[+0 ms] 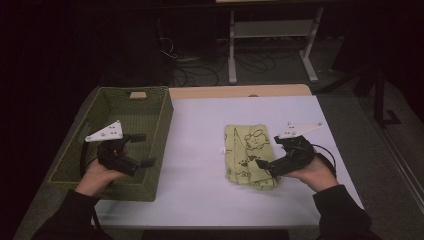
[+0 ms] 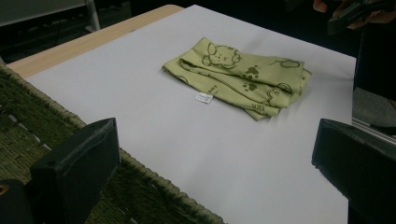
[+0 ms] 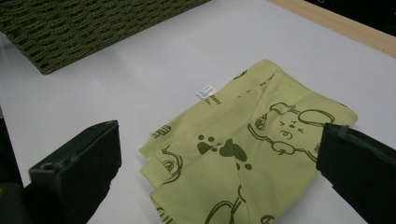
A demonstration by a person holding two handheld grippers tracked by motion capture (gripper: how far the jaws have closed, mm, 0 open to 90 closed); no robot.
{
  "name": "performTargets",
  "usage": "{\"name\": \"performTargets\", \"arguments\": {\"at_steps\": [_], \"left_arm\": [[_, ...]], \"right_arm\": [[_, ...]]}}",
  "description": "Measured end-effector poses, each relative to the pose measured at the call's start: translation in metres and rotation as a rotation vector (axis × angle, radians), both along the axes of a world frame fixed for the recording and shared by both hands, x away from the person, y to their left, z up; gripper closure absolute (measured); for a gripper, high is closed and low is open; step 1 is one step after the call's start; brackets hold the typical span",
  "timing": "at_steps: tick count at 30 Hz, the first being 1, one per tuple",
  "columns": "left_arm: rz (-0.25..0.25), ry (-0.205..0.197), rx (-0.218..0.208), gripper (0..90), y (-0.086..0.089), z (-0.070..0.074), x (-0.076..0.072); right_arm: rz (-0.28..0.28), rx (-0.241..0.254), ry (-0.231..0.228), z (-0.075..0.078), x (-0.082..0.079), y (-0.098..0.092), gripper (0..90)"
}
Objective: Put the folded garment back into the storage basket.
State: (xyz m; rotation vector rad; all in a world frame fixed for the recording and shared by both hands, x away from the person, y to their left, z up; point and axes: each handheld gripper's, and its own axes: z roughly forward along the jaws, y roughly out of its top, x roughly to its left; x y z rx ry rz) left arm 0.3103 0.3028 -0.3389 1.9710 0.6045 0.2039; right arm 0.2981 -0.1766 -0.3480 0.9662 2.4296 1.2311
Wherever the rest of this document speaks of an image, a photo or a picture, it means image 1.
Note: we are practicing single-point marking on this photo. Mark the person's right hand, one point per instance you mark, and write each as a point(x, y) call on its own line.
point(316, 175)

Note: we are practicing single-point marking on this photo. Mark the green woven basket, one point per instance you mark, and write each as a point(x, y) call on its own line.
point(133, 110)

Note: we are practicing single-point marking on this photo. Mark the person's left hand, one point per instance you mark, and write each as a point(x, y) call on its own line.
point(96, 178)

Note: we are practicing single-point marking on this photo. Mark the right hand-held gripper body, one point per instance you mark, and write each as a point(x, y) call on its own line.
point(293, 155)

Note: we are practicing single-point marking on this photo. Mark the grey metal desk frame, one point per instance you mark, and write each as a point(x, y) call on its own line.
point(273, 29)

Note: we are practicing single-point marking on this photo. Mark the black metal stand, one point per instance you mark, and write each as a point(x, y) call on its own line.
point(378, 100)

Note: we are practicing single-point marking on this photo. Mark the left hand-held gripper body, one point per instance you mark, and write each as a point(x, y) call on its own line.
point(115, 156)

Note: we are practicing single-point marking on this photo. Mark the yellow-green printed towel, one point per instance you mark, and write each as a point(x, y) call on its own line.
point(246, 156)

